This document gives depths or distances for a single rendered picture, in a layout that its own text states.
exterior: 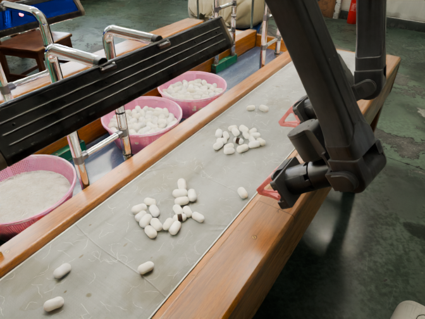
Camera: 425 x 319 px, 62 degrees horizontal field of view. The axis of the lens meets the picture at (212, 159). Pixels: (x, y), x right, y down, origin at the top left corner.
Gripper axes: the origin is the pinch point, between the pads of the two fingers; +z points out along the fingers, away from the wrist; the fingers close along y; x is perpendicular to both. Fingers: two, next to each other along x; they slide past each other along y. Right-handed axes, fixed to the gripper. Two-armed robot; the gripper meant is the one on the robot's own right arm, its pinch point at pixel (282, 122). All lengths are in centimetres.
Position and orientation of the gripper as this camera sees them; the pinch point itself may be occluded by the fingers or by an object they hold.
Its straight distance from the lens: 98.2
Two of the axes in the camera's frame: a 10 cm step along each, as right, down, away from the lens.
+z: -6.4, 2.6, 7.2
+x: 5.2, 8.4, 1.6
